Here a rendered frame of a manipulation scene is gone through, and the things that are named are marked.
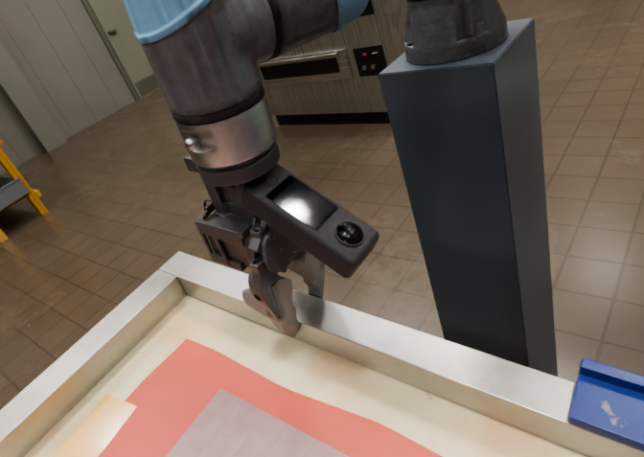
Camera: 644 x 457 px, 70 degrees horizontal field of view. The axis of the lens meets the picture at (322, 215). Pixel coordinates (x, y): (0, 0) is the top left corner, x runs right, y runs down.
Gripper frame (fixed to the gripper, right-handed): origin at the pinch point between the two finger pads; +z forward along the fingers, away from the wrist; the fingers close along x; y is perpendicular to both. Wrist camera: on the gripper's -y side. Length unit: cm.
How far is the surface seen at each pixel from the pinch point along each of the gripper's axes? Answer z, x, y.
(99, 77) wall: 134, -346, 656
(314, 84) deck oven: 95, -263, 197
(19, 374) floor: 135, 8, 217
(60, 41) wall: 73, -323, 665
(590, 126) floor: 109, -249, -2
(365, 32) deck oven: 55, -260, 141
